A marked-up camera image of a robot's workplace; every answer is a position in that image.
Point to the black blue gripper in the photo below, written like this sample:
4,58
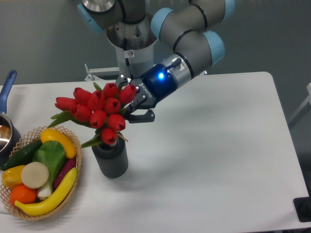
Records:
152,86

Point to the red tulip bouquet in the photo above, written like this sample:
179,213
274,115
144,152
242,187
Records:
102,110

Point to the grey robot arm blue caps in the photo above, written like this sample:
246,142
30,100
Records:
158,53

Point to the dark grey ribbed vase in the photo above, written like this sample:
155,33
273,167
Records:
112,160

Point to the yellow squash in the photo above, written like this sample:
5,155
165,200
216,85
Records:
55,135

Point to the purple sweet potato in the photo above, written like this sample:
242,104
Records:
68,165

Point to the green bok choy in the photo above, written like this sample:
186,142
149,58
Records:
52,155

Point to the woven wicker basket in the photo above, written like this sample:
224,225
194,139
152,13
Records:
25,140

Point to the green cucumber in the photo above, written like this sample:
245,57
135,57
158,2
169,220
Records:
23,156

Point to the beige round disc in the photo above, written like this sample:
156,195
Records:
34,175

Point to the yellow bell pepper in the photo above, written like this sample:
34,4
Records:
12,176

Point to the orange fruit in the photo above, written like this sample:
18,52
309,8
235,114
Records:
23,194

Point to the yellow banana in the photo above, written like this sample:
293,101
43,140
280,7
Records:
54,200

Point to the black clamp at table corner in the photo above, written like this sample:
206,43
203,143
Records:
303,208

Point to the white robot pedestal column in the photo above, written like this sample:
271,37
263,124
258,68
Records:
135,62

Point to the white metal base frame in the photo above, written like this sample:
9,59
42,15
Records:
100,73

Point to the blue handled steel saucepan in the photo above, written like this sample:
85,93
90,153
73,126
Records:
9,135

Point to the white frame at right edge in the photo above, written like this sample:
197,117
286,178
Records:
301,110

